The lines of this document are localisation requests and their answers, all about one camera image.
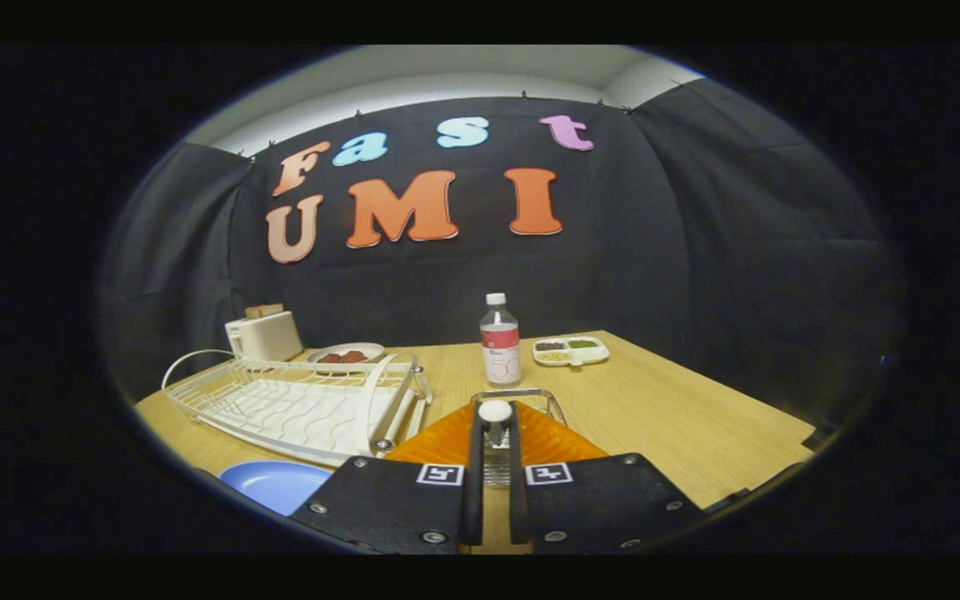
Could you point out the brown toast slice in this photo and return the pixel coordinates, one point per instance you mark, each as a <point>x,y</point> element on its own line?
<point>263,311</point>

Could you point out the small beige plate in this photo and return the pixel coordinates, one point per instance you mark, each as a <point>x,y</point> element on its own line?
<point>363,347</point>

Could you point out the black backdrop cloth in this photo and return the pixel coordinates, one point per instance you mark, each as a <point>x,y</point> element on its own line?
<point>697,250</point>

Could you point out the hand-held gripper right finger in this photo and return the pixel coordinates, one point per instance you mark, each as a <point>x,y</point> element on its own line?
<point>518,483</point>

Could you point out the white toaster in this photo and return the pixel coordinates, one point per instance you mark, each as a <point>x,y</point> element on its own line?
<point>267,337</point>

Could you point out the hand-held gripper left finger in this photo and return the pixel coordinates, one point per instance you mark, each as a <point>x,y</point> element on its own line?
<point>473,483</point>

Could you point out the blue plate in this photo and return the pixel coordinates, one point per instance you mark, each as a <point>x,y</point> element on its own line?
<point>276,483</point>

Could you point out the white divided spice dish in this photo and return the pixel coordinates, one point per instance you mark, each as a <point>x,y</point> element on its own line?
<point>572,351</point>

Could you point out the red meat piece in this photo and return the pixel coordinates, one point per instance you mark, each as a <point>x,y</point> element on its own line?
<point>330,358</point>
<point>355,357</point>

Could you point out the red label plastic bottle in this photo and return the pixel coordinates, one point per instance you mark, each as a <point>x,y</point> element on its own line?
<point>501,346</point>

